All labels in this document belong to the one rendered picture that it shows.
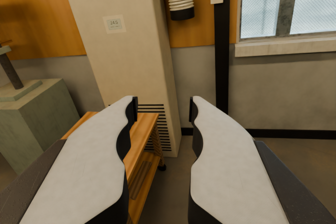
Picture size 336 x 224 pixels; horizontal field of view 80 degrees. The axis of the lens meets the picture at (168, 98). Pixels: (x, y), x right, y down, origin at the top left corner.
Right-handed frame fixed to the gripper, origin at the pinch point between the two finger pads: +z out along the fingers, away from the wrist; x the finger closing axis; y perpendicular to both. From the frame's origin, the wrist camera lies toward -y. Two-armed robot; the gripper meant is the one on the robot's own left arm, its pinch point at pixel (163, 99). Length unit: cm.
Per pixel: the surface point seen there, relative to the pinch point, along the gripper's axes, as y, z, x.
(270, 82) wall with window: 59, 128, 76
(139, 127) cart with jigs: 74, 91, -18
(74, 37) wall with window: 33, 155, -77
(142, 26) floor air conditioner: 17, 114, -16
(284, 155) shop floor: 112, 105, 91
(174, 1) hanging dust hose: 4, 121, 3
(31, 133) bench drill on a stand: 87, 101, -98
